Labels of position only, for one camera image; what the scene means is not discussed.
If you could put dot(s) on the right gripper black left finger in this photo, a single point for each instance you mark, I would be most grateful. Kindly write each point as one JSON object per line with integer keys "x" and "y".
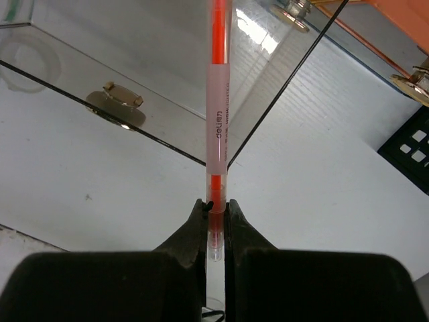
{"x": 165, "y": 284}

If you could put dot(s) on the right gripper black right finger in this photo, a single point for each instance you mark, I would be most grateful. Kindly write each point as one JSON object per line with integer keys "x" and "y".
{"x": 265, "y": 283}

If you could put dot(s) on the orange highlighter pen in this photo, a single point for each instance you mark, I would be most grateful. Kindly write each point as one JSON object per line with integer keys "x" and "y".
{"x": 218, "y": 74}

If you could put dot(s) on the green highlighter pen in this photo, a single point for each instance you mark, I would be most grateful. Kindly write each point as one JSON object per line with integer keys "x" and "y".
{"x": 11, "y": 10}

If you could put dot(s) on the black mesh file rack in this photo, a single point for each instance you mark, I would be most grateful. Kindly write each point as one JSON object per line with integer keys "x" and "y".
{"x": 407, "y": 149}

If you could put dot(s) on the small clear tape roll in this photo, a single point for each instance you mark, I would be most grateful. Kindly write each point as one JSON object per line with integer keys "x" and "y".
{"x": 33, "y": 56}

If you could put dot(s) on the orange drawer box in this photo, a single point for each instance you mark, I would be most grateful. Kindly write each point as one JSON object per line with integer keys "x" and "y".
{"x": 409, "y": 16}

